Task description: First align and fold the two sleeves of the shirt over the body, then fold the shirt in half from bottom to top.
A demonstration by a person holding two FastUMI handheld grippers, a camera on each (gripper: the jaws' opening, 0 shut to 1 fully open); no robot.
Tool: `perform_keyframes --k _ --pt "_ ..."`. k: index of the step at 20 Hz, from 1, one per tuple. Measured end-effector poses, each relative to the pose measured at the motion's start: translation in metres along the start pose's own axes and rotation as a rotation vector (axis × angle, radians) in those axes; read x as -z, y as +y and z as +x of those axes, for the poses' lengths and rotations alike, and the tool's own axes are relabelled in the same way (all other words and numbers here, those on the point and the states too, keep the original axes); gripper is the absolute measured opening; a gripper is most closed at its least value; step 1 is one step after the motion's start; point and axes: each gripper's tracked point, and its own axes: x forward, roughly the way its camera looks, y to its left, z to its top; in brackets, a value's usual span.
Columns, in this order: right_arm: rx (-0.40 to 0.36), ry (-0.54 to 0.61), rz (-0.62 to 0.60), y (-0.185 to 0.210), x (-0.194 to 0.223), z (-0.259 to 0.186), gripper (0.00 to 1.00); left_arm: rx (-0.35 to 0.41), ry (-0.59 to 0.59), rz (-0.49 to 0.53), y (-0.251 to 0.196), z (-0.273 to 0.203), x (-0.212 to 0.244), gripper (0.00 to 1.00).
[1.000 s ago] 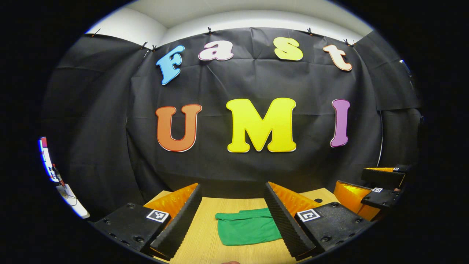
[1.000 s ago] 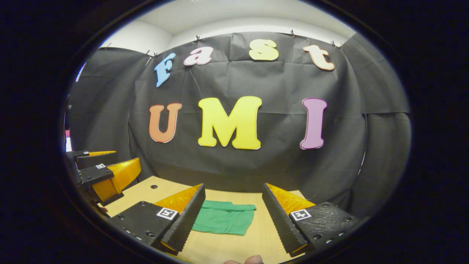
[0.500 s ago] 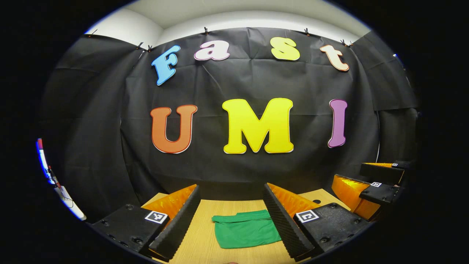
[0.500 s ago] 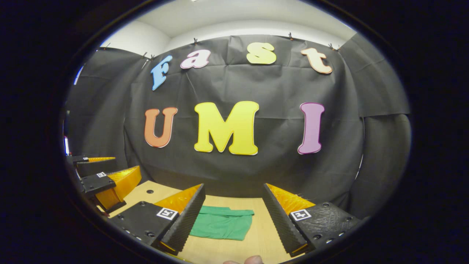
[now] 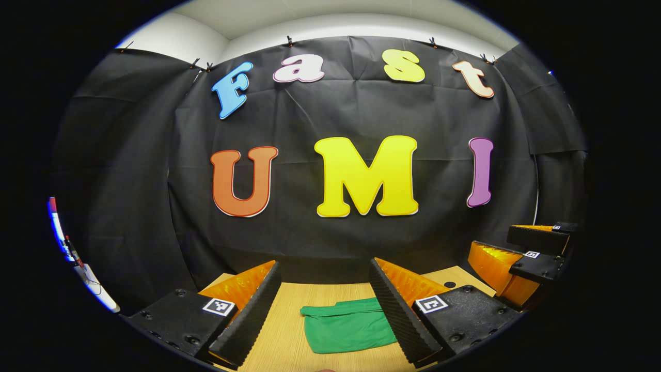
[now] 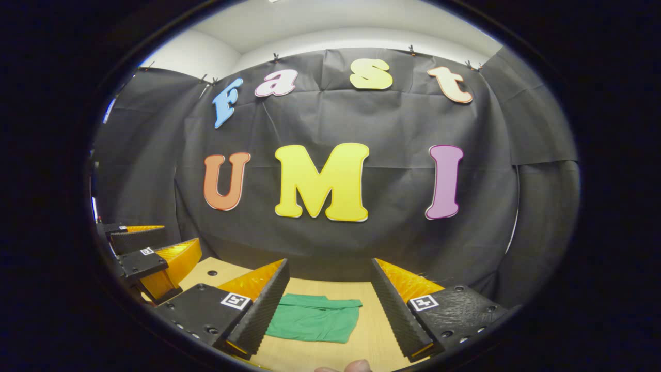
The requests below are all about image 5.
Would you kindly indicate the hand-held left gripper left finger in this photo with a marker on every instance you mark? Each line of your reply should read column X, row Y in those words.
column 248, row 320

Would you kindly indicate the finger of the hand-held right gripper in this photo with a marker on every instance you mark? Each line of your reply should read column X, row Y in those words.
column 542, row 266
column 537, row 238

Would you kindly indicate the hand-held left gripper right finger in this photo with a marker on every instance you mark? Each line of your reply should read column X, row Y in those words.
column 397, row 320

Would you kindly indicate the green T-shirt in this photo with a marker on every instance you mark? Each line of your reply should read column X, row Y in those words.
column 346, row 328

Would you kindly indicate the white side table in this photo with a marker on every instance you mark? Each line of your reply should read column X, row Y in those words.
column 100, row 294

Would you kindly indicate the computer monitor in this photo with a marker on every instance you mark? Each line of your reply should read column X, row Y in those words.
column 57, row 227

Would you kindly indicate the black backdrop cloth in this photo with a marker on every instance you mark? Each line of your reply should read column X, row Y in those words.
column 299, row 113

